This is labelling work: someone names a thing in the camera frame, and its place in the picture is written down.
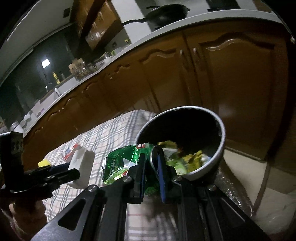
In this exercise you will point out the white ribbed plastic cup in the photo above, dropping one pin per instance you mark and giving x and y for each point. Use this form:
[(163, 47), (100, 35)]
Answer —
[(82, 164)]

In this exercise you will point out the metal faucet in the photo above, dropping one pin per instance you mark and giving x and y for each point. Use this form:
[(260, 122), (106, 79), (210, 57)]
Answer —
[(48, 87)]

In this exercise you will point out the green snack bag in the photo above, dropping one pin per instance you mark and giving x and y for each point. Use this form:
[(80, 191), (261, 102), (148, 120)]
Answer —
[(120, 162)]

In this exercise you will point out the dark window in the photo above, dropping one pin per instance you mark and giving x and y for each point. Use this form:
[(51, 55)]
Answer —
[(34, 74)]

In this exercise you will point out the green crumpled wrapper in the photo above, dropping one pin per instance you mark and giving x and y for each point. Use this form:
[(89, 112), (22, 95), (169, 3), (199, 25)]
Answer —
[(171, 153)]

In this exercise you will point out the black wok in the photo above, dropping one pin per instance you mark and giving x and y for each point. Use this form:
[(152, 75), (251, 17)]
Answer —
[(166, 16)]

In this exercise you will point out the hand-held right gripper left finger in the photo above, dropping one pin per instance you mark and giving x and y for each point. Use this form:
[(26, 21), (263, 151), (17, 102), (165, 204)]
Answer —
[(138, 178)]

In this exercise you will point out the wooden utensil holder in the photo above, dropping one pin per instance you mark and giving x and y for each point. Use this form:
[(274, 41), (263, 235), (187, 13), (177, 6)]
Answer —
[(77, 68)]

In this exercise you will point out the person's left hand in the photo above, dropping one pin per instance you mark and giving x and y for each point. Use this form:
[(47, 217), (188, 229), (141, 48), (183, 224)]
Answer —
[(27, 212)]

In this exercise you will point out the small red snack packet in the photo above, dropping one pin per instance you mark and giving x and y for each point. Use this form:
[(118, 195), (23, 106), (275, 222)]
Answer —
[(71, 151)]

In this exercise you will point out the yellow plastic object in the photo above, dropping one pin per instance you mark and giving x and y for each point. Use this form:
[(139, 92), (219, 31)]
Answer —
[(44, 163)]

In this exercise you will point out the wooden base cabinets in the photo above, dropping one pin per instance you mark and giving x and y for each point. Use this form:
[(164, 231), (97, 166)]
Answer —
[(208, 81)]

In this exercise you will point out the wooden wall cabinets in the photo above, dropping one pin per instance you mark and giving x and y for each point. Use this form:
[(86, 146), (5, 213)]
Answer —
[(99, 25)]

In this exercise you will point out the yellow bottle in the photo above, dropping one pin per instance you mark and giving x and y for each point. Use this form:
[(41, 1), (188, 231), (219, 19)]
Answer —
[(55, 78)]

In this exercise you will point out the white kitchen countertop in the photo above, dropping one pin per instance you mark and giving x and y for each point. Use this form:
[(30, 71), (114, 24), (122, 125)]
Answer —
[(143, 38)]

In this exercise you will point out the white canister with metal lid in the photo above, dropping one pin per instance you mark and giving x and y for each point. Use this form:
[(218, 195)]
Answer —
[(15, 126)]

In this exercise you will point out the black white-rimmed waste bin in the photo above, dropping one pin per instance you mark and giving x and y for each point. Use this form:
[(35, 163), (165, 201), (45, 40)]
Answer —
[(201, 148)]

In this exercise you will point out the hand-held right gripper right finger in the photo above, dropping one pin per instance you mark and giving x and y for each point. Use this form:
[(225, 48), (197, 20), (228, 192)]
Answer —
[(160, 172)]

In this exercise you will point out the plaid tablecloth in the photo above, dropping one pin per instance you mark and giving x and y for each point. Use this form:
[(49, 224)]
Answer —
[(108, 139)]

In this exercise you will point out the white bottle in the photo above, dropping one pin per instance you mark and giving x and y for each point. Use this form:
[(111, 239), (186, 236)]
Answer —
[(57, 92)]

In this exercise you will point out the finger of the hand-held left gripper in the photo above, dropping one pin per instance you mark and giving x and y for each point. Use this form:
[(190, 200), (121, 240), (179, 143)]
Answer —
[(67, 175), (53, 169)]

